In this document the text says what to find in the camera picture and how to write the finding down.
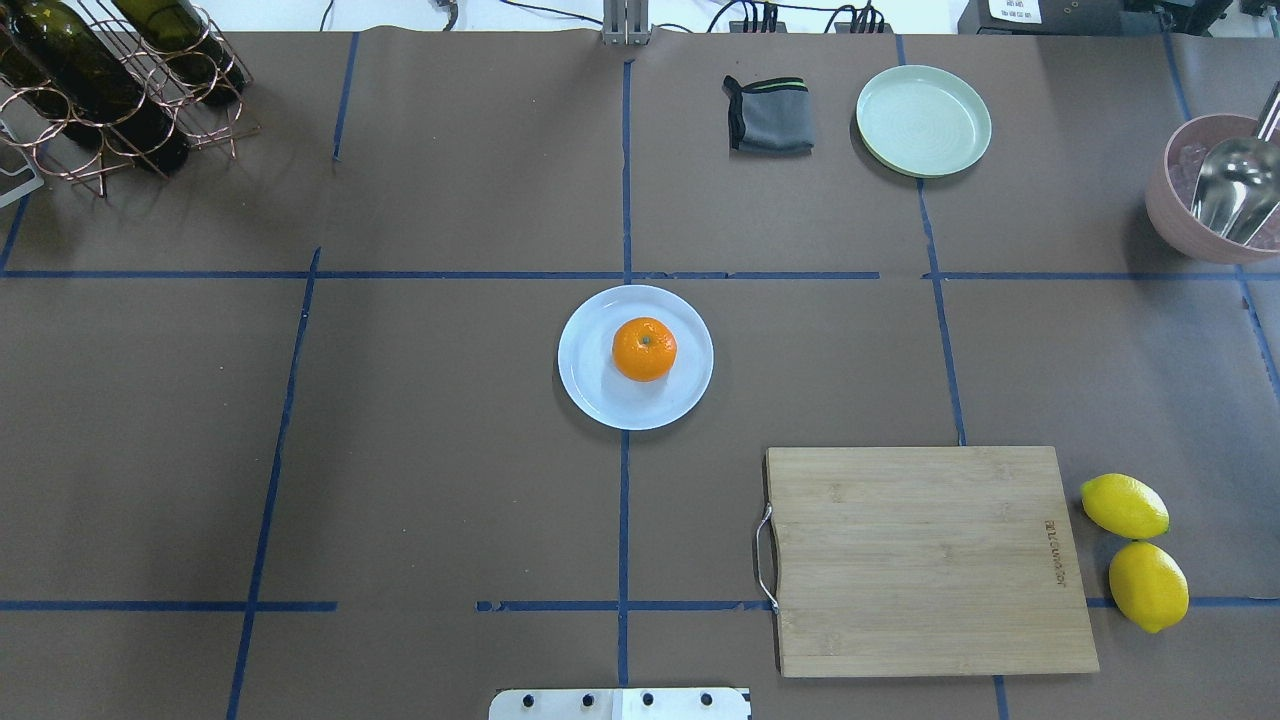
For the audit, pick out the orange fruit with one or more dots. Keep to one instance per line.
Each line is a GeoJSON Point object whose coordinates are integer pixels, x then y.
{"type": "Point", "coordinates": [644, 349]}

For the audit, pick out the light blue plate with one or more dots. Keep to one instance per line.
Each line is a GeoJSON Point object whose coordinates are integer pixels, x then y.
{"type": "Point", "coordinates": [591, 379]}

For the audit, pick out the green plate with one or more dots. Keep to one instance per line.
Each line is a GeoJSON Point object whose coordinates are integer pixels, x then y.
{"type": "Point", "coordinates": [923, 122]}

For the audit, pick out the grey folded cloth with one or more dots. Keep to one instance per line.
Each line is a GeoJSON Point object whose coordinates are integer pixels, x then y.
{"type": "Point", "coordinates": [771, 117]}

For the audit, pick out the bamboo cutting board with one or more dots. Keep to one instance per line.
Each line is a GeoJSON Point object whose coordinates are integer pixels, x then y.
{"type": "Point", "coordinates": [924, 561]}

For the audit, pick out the left yellow lemon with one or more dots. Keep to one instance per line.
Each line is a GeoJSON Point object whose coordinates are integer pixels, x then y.
{"type": "Point", "coordinates": [1125, 506]}

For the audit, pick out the yellow lemon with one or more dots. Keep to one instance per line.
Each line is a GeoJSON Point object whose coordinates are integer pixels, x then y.
{"type": "Point", "coordinates": [1148, 586]}
{"type": "Point", "coordinates": [1125, 506]}

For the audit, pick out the right yellow lemon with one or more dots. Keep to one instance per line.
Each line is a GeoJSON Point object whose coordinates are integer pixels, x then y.
{"type": "Point", "coordinates": [1148, 586]}

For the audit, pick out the green wine bottle middle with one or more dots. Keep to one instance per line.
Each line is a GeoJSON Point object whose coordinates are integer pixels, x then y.
{"type": "Point", "coordinates": [189, 46]}

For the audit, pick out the green wine bottle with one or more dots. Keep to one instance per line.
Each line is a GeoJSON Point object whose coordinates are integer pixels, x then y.
{"type": "Point", "coordinates": [104, 93]}
{"type": "Point", "coordinates": [32, 84]}
{"type": "Point", "coordinates": [189, 46]}

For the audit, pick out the green wine bottle front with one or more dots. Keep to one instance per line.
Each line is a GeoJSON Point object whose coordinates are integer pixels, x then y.
{"type": "Point", "coordinates": [104, 93]}

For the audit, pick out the metal scoop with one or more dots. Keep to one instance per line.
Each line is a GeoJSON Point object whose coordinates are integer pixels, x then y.
{"type": "Point", "coordinates": [1237, 187]}

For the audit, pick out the green wine bottle back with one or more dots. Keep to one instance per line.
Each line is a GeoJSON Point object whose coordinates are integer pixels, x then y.
{"type": "Point", "coordinates": [32, 84]}

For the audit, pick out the aluminium frame post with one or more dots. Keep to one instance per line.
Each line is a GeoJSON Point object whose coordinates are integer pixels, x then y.
{"type": "Point", "coordinates": [626, 23]}

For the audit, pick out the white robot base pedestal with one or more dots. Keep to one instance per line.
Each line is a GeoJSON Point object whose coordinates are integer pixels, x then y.
{"type": "Point", "coordinates": [623, 703]}

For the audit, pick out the copper wire bottle rack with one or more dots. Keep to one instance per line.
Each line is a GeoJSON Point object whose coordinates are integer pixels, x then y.
{"type": "Point", "coordinates": [76, 151]}

